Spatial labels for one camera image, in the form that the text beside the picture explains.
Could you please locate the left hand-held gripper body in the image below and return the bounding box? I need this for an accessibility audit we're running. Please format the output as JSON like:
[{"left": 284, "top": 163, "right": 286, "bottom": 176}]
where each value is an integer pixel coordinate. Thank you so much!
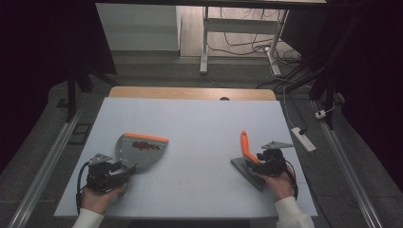
[{"left": 85, "top": 153, "right": 127, "bottom": 194}]

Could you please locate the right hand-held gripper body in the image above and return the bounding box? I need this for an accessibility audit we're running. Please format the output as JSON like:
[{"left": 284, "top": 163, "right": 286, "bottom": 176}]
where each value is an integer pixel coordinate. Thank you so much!
[{"left": 256, "top": 140, "right": 296, "bottom": 179}]

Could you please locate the grey brush with orange handle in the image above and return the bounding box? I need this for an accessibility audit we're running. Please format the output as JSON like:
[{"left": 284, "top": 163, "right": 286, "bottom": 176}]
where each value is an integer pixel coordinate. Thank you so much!
[{"left": 230, "top": 129, "right": 268, "bottom": 193}]

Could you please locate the grey dustpan with orange edge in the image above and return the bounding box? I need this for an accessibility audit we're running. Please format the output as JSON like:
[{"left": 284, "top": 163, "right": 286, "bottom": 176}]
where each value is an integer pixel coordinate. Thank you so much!
[{"left": 114, "top": 132, "right": 170, "bottom": 175}]

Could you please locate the pile of red crumbs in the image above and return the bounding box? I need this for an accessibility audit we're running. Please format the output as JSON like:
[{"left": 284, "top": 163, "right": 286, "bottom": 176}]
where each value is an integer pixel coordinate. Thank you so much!
[{"left": 131, "top": 141, "right": 162, "bottom": 152}]

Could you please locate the person's left hand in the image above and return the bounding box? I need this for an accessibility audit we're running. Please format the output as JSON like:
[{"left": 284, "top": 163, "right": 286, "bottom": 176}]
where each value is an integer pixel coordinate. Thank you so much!
[{"left": 80, "top": 183, "right": 126, "bottom": 216}]

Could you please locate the person's right hand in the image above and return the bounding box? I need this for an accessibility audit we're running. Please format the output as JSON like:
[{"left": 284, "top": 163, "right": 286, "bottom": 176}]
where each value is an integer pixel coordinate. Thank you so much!
[{"left": 258, "top": 166, "right": 297, "bottom": 201}]

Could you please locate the white power strip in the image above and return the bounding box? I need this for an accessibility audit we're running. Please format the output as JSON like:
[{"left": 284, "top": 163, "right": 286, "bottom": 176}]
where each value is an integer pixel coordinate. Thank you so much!
[{"left": 290, "top": 126, "right": 317, "bottom": 153}]

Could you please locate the white table mat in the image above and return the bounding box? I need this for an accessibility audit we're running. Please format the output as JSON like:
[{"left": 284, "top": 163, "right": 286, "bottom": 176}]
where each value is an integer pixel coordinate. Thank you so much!
[{"left": 53, "top": 96, "right": 318, "bottom": 220}]

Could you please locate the black metal stand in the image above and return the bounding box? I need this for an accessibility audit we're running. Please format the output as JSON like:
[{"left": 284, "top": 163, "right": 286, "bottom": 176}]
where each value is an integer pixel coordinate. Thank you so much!
[
  {"left": 64, "top": 61, "right": 121, "bottom": 124},
  {"left": 275, "top": 60, "right": 343, "bottom": 131}
]

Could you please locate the dark curtain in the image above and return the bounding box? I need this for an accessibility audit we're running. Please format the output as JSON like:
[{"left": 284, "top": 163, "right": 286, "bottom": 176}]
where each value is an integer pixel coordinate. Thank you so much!
[
  {"left": 0, "top": 0, "right": 119, "bottom": 174},
  {"left": 279, "top": 0, "right": 403, "bottom": 194}
]

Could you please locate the white cabinet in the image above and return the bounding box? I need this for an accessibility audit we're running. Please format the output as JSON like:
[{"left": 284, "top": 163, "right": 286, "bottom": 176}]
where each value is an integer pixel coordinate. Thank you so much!
[{"left": 95, "top": 3, "right": 182, "bottom": 52}]

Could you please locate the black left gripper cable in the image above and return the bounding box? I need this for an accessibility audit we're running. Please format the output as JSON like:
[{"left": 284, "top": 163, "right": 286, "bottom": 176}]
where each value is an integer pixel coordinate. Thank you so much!
[{"left": 75, "top": 161, "right": 92, "bottom": 215}]

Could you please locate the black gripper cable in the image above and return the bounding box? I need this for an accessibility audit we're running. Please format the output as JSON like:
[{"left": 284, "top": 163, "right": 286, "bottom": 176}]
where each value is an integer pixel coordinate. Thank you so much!
[
  {"left": 284, "top": 159, "right": 299, "bottom": 200},
  {"left": 75, "top": 161, "right": 92, "bottom": 215}
]

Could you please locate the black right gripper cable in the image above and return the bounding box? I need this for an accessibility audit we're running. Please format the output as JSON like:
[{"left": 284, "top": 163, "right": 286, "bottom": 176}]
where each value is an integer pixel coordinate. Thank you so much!
[{"left": 284, "top": 159, "right": 299, "bottom": 200}]

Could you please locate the aluminium floor rail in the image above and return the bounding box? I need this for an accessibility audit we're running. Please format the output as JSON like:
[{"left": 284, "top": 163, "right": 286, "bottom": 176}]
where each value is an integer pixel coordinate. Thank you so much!
[
  {"left": 311, "top": 99, "right": 384, "bottom": 228},
  {"left": 7, "top": 106, "right": 86, "bottom": 228}
]

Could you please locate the tangle of black floor cables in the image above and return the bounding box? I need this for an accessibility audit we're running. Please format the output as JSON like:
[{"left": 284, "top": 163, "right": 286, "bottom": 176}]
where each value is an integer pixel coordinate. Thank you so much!
[{"left": 206, "top": 8, "right": 307, "bottom": 90}]

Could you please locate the white desk frame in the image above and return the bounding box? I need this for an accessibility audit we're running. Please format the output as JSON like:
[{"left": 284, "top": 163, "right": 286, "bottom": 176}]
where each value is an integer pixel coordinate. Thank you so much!
[{"left": 199, "top": 5, "right": 290, "bottom": 77}]

